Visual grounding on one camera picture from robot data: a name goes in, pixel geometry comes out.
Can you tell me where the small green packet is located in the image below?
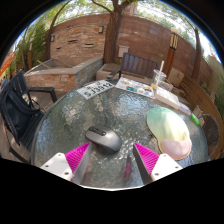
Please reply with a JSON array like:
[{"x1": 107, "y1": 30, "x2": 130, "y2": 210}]
[{"x1": 189, "y1": 112, "x2": 202, "y2": 127}]

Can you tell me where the white wall utility box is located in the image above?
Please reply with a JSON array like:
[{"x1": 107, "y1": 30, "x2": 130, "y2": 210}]
[{"x1": 117, "y1": 45, "x2": 130, "y2": 58}]

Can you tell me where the white and blue booklet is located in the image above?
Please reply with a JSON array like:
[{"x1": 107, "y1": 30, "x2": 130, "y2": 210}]
[{"x1": 178, "y1": 101, "x2": 193, "y2": 116}]

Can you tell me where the dark wooden slatted armchair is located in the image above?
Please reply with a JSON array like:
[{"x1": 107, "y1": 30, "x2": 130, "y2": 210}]
[{"x1": 107, "y1": 52, "x2": 161, "y2": 81}]

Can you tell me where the white number plate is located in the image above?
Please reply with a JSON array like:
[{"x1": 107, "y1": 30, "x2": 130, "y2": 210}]
[{"x1": 75, "y1": 79, "x2": 116, "y2": 101}]

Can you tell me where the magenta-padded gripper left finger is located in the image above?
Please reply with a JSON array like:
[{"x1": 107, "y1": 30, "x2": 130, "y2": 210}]
[{"x1": 40, "y1": 142, "x2": 93, "y2": 186}]

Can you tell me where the curved wooden bench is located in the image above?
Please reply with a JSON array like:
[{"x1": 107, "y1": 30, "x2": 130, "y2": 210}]
[{"x1": 179, "y1": 75, "x2": 224, "y2": 134}]

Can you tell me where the pale stone block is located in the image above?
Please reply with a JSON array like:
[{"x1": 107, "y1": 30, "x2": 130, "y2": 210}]
[{"x1": 167, "y1": 67, "x2": 185, "y2": 89}]

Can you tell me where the slender tree trunk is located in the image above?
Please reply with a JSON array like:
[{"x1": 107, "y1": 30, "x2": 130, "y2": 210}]
[{"x1": 191, "y1": 26, "x2": 203, "y2": 73}]

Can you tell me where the clear plastic cup with straw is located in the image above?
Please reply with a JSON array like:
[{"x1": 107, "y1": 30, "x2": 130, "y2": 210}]
[{"x1": 152, "y1": 60, "x2": 168, "y2": 96}]

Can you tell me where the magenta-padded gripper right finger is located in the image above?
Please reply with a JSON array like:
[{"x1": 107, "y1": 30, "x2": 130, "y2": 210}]
[{"x1": 133, "y1": 142, "x2": 184, "y2": 186}]

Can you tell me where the colourful printed sheet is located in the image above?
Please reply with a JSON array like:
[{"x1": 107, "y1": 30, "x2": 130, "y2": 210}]
[{"x1": 114, "y1": 76, "x2": 156, "y2": 99}]

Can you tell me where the dark grey computer mouse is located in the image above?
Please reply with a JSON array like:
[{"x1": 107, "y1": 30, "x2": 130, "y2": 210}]
[{"x1": 84, "y1": 124, "x2": 123, "y2": 156}]

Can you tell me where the wooden garden lamp post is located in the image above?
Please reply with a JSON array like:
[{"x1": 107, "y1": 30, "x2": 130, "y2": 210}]
[{"x1": 163, "y1": 27, "x2": 180, "y2": 78}]

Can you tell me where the black slatted garden chair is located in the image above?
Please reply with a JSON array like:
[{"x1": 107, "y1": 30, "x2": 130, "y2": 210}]
[{"x1": 0, "y1": 69, "x2": 58, "y2": 161}]

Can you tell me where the stone brick raised bed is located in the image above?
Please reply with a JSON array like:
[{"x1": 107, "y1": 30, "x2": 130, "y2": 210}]
[{"x1": 23, "y1": 55, "x2": 104, "y2": 99}]

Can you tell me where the large forked tree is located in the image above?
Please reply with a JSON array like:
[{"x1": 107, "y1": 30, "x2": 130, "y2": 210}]
[{"x1": 91, "y1": 0, "x2": 134, "y2": 65}]

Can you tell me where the open white book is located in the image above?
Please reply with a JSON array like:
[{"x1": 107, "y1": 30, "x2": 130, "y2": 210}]
[{"x1": 154, "y1": 87, "x2": 183, "y2": 111}]

